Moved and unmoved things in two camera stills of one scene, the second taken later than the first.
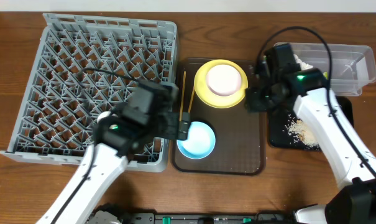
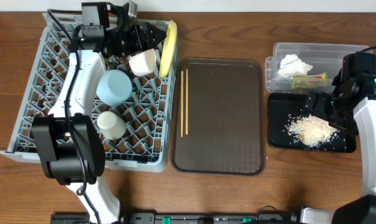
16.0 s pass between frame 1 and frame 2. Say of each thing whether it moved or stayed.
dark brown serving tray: stayed
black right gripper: moved
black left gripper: moved
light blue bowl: moved
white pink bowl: moved
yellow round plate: moved
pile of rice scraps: stayed
